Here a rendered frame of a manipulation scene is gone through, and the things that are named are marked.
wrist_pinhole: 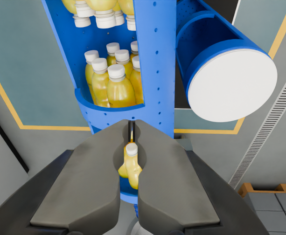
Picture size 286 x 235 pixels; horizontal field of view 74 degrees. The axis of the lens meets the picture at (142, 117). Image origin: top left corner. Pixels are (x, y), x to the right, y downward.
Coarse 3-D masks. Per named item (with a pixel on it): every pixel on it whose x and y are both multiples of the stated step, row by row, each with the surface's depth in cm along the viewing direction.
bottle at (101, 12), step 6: (90, 0) 33; (96, 0) 33; (102, 0) 33; (108, 0) 33; (114, 0) 34; (90, 6) 34; (96, 6) 34; (102, 6) 34; (108, 6) 34; (114, 6) 35; (96, 12) 36; (102, 12) 35; (108, 12) 35; (114, 12) 36
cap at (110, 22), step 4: (112, 16) 36; (96, 20) 37; (100, 20) 36; (104, 20) 36; (108, 20) 36; (112, 20) 36; (100, 24) 36; (104, 24) 36; (108, 24) 36; (112, 24) 37
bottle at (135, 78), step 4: (136, 68) 48; (132, 72) 49; (136, 72) 48; (132, 76) 49; (136, 76) 48; (140, 76) 48; (132, 80) 49; (136, 80) 48; (140, 80) 48; (136, 84) 49; (140, 84) 48; (136, 88) 49; (140, 88) 49; (136, 92) 50; (140, 92) 50; (136, 96) 51; (140, 96) 50; (136, 100) 52; (140, 100) 51
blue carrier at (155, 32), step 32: (160, 0) 33; (64, 32) 48; (96, 32) 56; (128, 32) 58; (160, 32) 36; (160, 64) 40; (160, 96) 45; (96, 128) 68; (160, 128) 52; (128, 192) 77
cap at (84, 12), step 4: (76, 8) 40; (80, 8) 39; (84, 8) 39; (88, 8) 39; (80, 12) 40; (84, 12) 39; (88, 12) 40; (92, 12) 40; (80, 16) 40; (84, 16) 40; (88, 16) 40
